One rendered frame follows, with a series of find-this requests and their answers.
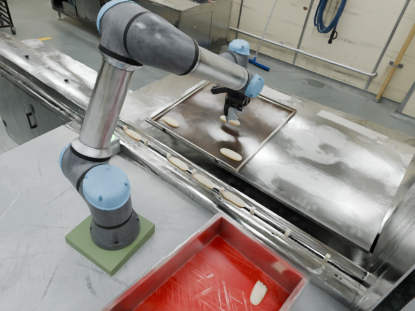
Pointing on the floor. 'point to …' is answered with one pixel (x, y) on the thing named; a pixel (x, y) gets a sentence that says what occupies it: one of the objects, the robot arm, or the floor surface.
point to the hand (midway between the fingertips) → (229, 117)
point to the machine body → (35, 99)
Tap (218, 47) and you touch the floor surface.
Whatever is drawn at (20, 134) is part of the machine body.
